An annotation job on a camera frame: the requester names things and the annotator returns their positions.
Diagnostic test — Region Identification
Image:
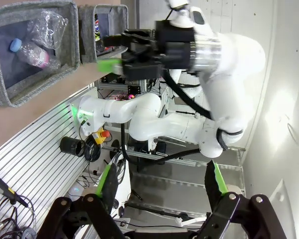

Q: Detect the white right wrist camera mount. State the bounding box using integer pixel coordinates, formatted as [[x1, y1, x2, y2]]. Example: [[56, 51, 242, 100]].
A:
[[168, 0, 206, 28]]

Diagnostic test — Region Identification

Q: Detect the aluminium slatted frame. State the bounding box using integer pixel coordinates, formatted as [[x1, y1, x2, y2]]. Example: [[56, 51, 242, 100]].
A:
[[0, 84, 98, 239]]

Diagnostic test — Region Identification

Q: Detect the black coiled cable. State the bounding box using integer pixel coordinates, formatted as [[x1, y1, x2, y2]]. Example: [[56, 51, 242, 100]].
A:
[[83, 136, 102, 163]]

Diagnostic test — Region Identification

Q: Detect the grey cable bundle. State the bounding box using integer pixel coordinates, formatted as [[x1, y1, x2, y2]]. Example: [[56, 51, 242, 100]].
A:
[[0, 196, 38, 239]]

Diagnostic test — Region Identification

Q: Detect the clear bottle with blue cap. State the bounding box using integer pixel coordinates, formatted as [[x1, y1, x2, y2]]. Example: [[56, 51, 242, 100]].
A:
[[9, 38, 62, 70]]

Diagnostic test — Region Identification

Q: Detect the grey fabric basket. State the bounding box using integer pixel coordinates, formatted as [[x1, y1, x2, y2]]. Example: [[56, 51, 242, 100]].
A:
[[77, 3, 129, 64], [0, 0, 80, 108]]

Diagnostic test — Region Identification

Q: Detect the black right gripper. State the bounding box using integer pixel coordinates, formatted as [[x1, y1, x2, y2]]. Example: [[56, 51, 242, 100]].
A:
[[97, 21, 195, 80]]

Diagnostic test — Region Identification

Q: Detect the metal shelf rack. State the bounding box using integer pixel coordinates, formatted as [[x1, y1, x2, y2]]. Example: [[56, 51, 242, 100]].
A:
[[129, 149, 245, 217]]

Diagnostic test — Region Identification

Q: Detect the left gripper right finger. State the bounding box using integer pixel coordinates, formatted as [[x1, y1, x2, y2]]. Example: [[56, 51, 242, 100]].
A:
[[199, 160, 287, 239]]

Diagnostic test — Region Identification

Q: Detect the black yellow tool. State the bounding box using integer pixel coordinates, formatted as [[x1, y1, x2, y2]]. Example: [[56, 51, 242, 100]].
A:
[[0, 170, 29, 208]]

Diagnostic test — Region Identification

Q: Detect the yellow emergency stop button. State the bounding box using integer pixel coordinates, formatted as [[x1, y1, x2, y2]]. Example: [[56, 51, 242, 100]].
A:
[[93, 128, 111, 145]]

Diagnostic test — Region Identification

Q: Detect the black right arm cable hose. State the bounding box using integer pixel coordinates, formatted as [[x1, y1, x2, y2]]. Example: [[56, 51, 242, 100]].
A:
[[121, 69, 226, 165]]

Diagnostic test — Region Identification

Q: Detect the clear plastic cup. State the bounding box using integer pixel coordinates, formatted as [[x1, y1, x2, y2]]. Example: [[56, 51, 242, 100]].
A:
[[27, 9, 68, 50]]

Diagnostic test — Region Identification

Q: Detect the black cylinder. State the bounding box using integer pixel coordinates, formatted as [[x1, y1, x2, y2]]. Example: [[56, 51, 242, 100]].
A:
[[59, 135, 87, 157]]

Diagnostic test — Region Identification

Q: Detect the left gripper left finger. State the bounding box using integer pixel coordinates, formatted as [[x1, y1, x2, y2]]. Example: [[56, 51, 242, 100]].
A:
[[37, 163, 127, 239]]

